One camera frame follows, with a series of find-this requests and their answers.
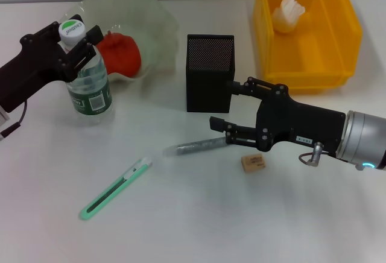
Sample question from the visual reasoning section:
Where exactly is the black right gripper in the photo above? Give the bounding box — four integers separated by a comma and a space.
209, 77, 347, 156

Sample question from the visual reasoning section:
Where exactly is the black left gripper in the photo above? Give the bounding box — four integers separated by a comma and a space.
0, 14, 103, 113

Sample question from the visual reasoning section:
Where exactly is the red apple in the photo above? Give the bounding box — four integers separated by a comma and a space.
96, 30, 142, 77

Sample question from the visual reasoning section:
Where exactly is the clear plastic water bottle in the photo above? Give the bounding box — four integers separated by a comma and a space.
57, 19, 115, 127

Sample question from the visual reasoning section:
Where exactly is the white paper ball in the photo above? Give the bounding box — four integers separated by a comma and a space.
273, 0, 307, 34

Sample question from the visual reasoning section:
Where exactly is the black mesh pen holder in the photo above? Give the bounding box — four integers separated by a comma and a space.
186, 34, 235, 113

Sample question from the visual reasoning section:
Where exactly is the tan eraser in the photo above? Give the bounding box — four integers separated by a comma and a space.
241, 153, 267, 173

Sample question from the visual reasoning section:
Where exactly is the grey pen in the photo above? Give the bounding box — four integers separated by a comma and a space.
162, 136, 227, 157

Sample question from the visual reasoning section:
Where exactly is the green glass fruit plate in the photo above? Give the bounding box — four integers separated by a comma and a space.
65, 0, 179, 84

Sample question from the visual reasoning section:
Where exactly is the green utility knife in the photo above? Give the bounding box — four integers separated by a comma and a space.
80, 157, 153, 221

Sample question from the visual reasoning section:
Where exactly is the yellow plastic bin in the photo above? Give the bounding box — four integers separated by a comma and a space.
252, 0, 362, 95

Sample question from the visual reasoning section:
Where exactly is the right gripper connector cable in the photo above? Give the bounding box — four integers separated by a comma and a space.
298, 142, 335, 166

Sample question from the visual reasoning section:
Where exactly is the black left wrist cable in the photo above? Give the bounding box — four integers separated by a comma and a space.
0, 100, 28, 141

